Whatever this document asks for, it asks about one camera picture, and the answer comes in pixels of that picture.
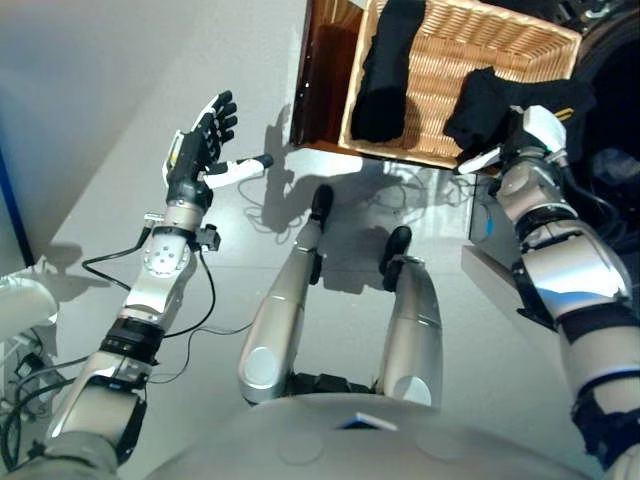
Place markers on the narrow black garment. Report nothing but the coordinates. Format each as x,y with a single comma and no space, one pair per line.
385,75

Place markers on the grey panel with black edge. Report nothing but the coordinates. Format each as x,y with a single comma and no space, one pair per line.
12,215

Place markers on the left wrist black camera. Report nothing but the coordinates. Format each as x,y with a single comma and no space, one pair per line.
210,239

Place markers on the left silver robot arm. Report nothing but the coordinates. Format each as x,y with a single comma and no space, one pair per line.
150,290

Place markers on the silver washing machine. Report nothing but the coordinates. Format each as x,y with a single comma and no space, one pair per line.
615,200

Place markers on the dark brown wooden stool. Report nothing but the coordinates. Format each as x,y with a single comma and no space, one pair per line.
320,75

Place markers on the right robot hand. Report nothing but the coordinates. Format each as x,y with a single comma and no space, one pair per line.
542,132

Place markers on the grey robot torso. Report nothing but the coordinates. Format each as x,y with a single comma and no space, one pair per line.
360,445

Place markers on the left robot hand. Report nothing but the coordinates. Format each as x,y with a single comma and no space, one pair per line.
192,160

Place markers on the wicker laundry basket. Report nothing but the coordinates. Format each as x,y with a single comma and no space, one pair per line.
450,60

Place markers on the white cylinder device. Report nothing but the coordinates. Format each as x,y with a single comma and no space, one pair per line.
25,305

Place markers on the black power adapter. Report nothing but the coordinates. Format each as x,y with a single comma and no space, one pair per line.
27,367

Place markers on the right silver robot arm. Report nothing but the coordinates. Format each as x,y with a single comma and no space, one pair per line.
565,270

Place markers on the black garment with yellow stripe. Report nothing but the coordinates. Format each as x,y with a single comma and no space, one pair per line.
485,110

